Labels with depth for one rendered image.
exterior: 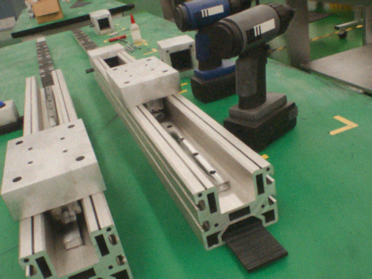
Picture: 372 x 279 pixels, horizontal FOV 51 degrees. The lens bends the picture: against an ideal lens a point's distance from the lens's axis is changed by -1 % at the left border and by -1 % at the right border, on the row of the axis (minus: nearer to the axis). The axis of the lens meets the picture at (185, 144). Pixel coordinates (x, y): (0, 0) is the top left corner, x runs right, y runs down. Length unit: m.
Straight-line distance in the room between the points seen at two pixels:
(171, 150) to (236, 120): 0.17
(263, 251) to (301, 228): 0.07
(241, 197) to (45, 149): 0.26
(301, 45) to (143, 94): 2.23
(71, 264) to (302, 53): 2.57
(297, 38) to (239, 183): 2.38
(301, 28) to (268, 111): 2.20
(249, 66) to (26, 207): 0.38
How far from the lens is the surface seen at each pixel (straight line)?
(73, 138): 0.54
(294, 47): 2.84
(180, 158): 0.50
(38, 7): 3.33
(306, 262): 0.46
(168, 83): 0.72
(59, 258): 0.47
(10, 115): 1.03
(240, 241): 0.47
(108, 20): 2.12
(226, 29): 0.58
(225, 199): 0.48
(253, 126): 0.63
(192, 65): 1.11
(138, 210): 0.58
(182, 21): 0.84
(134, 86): 0.70
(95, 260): 0.45
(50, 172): 0.47
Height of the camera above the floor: 1.10
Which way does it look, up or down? 27 degrees down
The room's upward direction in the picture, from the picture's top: 12 degrees counter-clockwise
